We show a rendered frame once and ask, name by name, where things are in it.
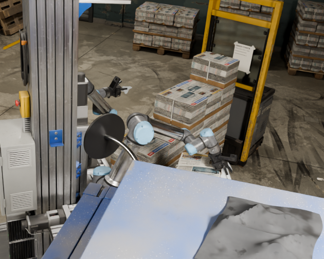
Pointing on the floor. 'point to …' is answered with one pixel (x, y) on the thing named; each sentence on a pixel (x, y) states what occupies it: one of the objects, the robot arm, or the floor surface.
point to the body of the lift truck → (266, 100)
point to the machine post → (96, 190)
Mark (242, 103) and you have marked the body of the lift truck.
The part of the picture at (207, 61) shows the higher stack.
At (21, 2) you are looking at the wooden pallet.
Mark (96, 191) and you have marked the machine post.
